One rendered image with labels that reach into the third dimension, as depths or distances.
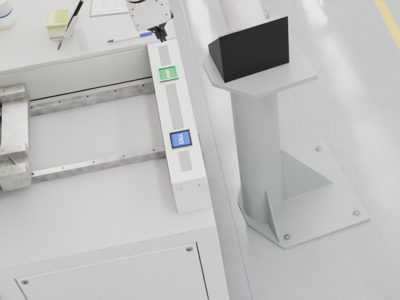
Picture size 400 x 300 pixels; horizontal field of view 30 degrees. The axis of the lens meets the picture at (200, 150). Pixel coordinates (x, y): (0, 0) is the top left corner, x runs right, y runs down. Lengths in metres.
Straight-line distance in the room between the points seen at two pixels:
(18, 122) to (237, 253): 1.06
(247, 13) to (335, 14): 1.59
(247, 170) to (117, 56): 0.71
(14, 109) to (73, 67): 0.22
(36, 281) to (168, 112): 0.59
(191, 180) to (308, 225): 1.11
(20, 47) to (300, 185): 1.24
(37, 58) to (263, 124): 0.77
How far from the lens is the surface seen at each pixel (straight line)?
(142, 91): 2.33
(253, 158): 2.66
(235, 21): 2.28
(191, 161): 1.95
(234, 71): 2.31
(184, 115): 2.07
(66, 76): 2.37
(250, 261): 2.89
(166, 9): 2.00
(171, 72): 2.19
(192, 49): 3.69
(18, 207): 2.17
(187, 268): 2.14
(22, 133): 2.26
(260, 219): 2.96
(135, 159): 2.15
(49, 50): 2.36
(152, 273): 2.14
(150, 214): 2.04
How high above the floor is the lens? 2.46
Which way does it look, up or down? 49 degrees down
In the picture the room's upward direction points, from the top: 10 degrees counter-clockwise
